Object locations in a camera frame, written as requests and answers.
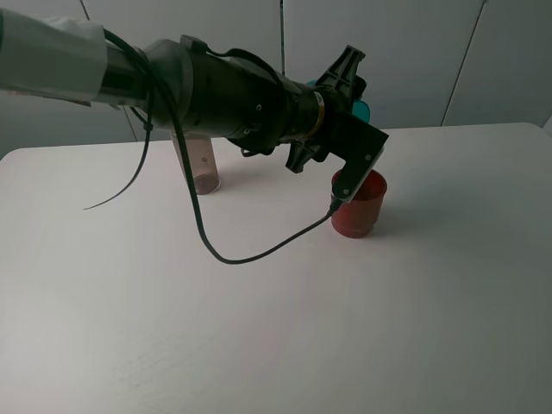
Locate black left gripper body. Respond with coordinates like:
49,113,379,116
285,45,367,173

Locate teal translucent plastic cup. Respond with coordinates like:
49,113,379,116
297,76,371,125

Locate clear plastic water bottle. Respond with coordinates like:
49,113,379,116
185,133,220,195

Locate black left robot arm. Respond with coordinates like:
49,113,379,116
1,9,379,173

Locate red plastic cup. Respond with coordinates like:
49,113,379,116
331,170,387,239

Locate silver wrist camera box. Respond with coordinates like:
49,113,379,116
327,112,389,204

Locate black camera cable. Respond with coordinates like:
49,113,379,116
84,28,342,265

